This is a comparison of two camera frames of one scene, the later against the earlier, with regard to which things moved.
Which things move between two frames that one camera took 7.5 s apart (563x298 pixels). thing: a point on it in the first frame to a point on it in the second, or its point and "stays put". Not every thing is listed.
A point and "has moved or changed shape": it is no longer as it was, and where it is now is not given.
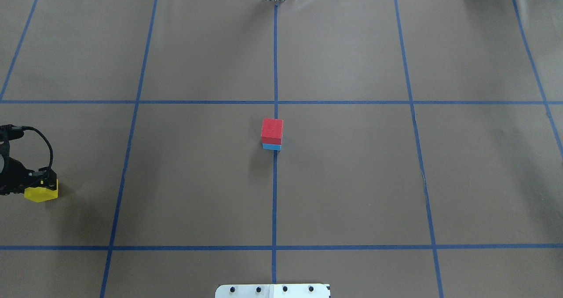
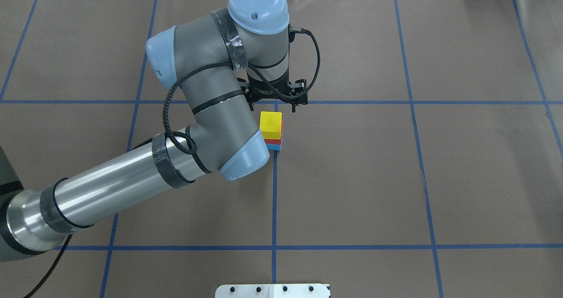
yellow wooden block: (38, 194) has moved or changed shape
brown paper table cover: (422, 155) stays put
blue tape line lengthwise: (274, 160) stays put
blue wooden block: (273, 147) stays put
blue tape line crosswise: (290, 248) stays put
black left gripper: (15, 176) to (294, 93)
